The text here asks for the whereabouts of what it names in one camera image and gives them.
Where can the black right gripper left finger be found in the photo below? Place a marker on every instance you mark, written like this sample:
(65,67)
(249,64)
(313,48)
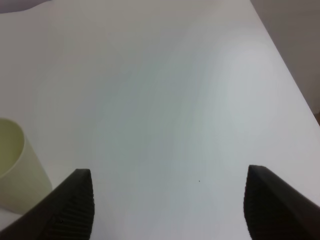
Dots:
(67,213)

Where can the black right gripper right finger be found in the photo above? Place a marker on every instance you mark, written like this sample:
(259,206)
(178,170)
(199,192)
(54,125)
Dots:
(274,210)

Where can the pale green plastic cup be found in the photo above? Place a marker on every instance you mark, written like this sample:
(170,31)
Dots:
(23,180)

